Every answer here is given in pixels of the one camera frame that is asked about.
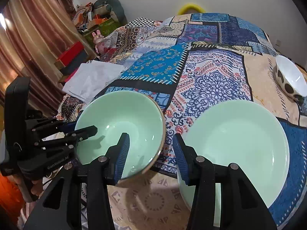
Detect green box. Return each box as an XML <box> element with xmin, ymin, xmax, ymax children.
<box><xmin>83</xmin><ymin>17</ymin><xmax>120</xmax><ymax>44</ymax></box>

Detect white spotted bowl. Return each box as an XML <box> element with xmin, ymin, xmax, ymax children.
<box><xmin>273</xmin><ymin>55</ymin><xmax>307</xmax><ymax>103</ymax></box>

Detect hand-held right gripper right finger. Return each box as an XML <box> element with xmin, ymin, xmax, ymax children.
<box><xmin>173</xmin><ymin>133</ymin><xmax>279</xmax><ymax>230</ymax></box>

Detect red and black boxes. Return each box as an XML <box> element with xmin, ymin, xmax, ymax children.
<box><xmin>59</xmin><ymin>50</ymin><xmax>90</xmax><ymax>76</ymax></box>

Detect patchwork printed blanket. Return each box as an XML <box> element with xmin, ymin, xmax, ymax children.
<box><xmin>24</xmin><ymin>13</ymin><xmax>307</xmax><ymax>230</ymax></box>

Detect white cloth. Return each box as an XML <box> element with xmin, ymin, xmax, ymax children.
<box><xmin>62</xmin><ymin>60</ymin><xmax>125</xmax><ymax>104</ymax></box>

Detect dark green plush cushion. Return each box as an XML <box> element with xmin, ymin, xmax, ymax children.
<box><xmin>92</xmin><ymin>0</ymin><xmax>127</xmax><ymax>25</ymax></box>

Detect green plate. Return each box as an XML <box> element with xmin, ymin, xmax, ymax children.
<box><xmin>177</xmin><ymin>100</ymin><xmax>290</xmax><ymax>217</ymax></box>

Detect pile of assorted boxes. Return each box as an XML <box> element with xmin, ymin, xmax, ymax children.
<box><xmin>72</xmin><ymin>2</ymin><xmax>108</xmax><ymax>33</ymax></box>

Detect person's left hand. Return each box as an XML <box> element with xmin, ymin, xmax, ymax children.
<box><xmin>7</xmin><ymin>174</ymin><xmax>45</xmax><ymax>197</ymax></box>

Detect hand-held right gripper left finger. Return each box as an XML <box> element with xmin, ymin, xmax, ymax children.
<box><xmin>23</xmin><ymin>132</ymin><xmax>131</xmax><ymax>230</ymax></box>

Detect green bowl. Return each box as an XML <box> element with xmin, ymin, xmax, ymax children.
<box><xmin>74</xmin><ymin>90</ymin><xmax>166</xmax><ymax>181</ymax></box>

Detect brown curtain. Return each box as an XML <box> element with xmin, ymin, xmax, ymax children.
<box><xmin>0</xmin><ymin>0</ymin><xmax>96</xmax><ymax>118</ymax></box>

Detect pink bunny toy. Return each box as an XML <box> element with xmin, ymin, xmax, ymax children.
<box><xmin>92</xmin><ymin>30</ymin><xmax>106</xmax><ymax>53</ymax></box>

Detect yellow plush ring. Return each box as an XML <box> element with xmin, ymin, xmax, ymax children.
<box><xmin>177</xmin><ymin>2</ymin><xmax>206</xmax><ymax>15</ymax></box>

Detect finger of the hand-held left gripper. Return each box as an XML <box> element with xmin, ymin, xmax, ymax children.
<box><xmin>34</xmin><ymin>125</ymin><xmax>98</xmax><ymax>149</ymax></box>
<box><xmin>31</xmin><ymin>117</ymin><xmax>77</xmax><ymax>135</ymax></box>

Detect red box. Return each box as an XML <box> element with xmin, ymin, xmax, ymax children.
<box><xmin>56</xmin><ymin>41</ymin><xmax>84</xmax><ymax>64</ymax></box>

